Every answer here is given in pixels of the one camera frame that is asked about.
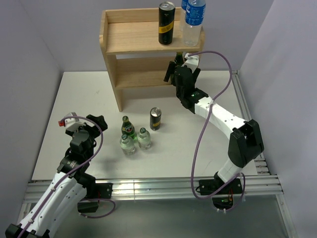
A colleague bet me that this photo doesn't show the clear water bottle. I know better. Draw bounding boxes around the clear water bottle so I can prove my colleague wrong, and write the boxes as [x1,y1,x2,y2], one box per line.
[181,0,206,47]
[179,0,188,32]

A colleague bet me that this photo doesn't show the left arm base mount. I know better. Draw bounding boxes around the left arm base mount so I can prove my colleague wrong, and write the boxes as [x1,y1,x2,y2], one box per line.
[77,182,113,214]

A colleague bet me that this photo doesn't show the front clear water bottle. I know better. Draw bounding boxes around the front clear water bottle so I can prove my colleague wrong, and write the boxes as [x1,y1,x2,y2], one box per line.
[181,0,206,47]

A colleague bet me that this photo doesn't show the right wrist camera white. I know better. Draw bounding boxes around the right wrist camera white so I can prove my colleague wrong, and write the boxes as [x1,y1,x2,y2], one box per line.
[182,53,199,71]

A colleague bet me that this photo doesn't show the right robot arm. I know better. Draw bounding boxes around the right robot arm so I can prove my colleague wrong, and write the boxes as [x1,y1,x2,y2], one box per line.
[164,61,264,193]

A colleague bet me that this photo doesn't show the rear clear water bottle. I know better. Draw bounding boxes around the rear clear water bottle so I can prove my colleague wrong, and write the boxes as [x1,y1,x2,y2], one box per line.
[179,0,188,32]

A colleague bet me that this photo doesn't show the green bottle red label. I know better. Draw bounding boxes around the green bottle red label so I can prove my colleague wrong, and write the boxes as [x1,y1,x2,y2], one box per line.
[121,116,136,140]

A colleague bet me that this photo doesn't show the clear soda bottle left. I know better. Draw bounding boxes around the clear soda bottle left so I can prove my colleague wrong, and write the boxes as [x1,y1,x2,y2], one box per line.
[120,134,136,155]

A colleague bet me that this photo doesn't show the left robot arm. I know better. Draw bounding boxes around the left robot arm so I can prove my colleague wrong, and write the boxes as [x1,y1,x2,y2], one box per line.
[5,113,108,238]

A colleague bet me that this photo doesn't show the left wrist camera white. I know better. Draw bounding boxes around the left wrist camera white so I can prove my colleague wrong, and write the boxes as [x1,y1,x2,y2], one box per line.
[58,118,85,132]

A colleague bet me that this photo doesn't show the black can yellow label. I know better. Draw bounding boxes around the black can yellow label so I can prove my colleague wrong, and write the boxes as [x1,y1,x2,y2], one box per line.
[158,1,175,46]

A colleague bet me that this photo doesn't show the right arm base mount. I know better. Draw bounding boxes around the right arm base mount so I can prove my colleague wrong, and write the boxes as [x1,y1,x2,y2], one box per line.
[196,178,245,210]

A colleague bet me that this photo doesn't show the wooden two-tier shelf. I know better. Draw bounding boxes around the wooden two-tier shelf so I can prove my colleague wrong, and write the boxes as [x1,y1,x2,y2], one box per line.
[99,7,205,111]

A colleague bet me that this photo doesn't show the black can on table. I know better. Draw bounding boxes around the black can on table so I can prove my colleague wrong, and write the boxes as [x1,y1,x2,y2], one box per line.
[150,107,161,130]

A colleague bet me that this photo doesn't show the aluminium frame rails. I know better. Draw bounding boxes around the aluminium frame rails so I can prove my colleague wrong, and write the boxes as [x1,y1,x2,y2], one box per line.
[22,71,298,238]

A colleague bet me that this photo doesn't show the clear soda bottle right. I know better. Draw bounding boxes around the clear soda bottle right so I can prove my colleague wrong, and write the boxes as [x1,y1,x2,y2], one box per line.
[137,127,151,150]

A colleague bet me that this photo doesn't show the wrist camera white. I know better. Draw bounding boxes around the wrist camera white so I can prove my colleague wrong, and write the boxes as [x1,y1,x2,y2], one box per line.
[182,53,199,71]
[58,118,85,132]

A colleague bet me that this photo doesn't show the clear soda bottle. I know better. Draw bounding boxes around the clear soda bottle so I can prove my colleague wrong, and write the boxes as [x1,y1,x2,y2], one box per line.
[120,134,136,155]
[137,127,151,150]

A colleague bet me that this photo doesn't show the green bottle yellow label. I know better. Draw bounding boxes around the green bottle yellow label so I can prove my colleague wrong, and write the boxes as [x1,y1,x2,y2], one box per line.
[174,52,184,65]

